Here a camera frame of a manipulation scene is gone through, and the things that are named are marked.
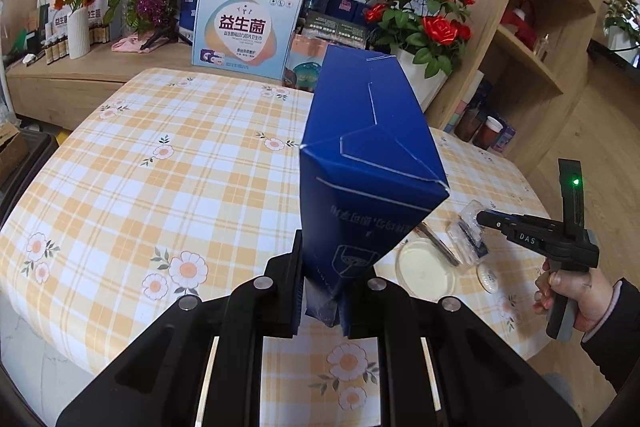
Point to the orange flowers in white vase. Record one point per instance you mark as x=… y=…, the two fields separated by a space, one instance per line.
x=78 y=37

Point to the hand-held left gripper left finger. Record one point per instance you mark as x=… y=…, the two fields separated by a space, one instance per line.
x=225 y=332

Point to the clear blister pack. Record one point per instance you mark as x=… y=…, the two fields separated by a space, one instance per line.
x=467 y=237

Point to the small purple box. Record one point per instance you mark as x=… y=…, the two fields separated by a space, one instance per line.
x=505 y=139

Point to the purple flower bunch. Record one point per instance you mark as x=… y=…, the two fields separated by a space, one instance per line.
x=152 y=7

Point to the pink rose plant white pot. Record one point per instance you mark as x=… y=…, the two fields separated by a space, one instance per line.
x=622 y=17

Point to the person's right forearm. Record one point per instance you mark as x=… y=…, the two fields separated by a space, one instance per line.
x=622 y=312

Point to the person's right hand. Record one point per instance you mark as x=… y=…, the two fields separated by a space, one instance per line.
x=592 y=297

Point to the round clear petri dish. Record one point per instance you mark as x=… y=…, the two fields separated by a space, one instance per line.
x=425 y=269

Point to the low wooden cabinet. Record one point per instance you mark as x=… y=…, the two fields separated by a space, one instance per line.
x=50 y=92

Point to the marbled pattern pack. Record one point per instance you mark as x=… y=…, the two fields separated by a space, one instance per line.
x=300 y=67

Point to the white box with blue print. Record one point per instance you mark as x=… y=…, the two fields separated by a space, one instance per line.
x=245 y=32

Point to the row of small brown bottles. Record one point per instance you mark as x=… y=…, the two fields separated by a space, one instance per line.
x=55 y=49

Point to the stack of pastel cups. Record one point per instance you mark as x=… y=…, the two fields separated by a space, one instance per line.
x=465 y=97

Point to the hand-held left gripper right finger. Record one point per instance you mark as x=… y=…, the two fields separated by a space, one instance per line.
x=425 y=347

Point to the blue carton box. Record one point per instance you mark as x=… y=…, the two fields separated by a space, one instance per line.
x=360 y=157

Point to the small white round cup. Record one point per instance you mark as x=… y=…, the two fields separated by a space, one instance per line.
x=488 y=279

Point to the plaid floral tablecloth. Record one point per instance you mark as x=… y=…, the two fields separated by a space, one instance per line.
x=150 y=207

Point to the black flat box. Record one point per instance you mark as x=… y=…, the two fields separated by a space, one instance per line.
x=335 y=27

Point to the red rose plant white pot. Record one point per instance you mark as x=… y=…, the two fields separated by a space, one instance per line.
x=430 y=27

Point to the cardboard box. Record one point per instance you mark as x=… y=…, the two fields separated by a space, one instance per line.
x=12 y=149

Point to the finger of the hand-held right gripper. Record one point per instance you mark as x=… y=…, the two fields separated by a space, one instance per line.
x=492 y=221

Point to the brown cup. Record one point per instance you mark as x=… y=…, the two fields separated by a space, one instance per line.
x=466 y=127

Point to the small black tripod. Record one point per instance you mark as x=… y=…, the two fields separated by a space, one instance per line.
x=170 y=32

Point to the black countertop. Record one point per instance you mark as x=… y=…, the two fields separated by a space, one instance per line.
x=617 y=52

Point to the metal tweezers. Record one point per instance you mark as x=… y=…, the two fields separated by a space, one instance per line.
x=440 y=246

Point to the navy box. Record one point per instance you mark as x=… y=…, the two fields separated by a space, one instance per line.
x=347 y=7

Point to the red paper cup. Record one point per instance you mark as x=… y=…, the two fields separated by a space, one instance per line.
x=487 y=134

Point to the pink cloth item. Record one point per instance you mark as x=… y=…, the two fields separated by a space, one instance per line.
x=127 y=44

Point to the glass bottle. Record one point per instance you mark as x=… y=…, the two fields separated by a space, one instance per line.
x=541 y=47

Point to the small white printed box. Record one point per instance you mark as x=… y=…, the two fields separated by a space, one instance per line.
x=60 y=19

